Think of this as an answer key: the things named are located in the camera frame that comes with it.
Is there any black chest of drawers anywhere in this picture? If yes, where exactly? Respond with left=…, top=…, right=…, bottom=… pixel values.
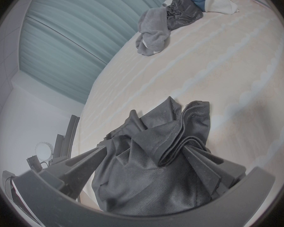
left=54, top=114, right=80, bottom=159

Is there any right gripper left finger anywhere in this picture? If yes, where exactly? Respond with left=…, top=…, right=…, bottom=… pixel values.
left=39, top=146, right=108, bottom=200

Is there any black T-shirt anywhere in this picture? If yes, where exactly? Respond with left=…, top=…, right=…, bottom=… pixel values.
left=91, top=96, right=222, bottom=217

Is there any blue-green curtain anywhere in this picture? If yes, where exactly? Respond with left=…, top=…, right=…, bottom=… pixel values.
left=18, top=18, right=109, bottom=105
left=26, top=0, right=173, bottom=63

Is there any bed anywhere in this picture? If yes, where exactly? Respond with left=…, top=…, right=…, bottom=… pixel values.
left=79, top=0, right=284, bottom=209

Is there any black dressing table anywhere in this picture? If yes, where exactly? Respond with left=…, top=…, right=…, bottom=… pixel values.
left=26, top=155, right=69, bottom=172

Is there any grey garment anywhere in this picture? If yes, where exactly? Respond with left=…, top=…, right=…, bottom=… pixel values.
left=135, top=7, right=172, bottom=56

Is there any white garment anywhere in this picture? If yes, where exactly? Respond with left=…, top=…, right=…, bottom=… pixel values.
left=202, top=0, right=239, bottom=15

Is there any black shiny garment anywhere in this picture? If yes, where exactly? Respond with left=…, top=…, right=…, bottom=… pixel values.
left=166, top=0, right=203, bottom=30

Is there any round white-framed mirror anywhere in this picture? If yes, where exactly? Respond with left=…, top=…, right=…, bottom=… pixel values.
left=35, top=143, right=53, bottom=161

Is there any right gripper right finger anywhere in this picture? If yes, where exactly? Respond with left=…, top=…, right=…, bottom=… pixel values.
left=182, top=147, right=247, bottom=196

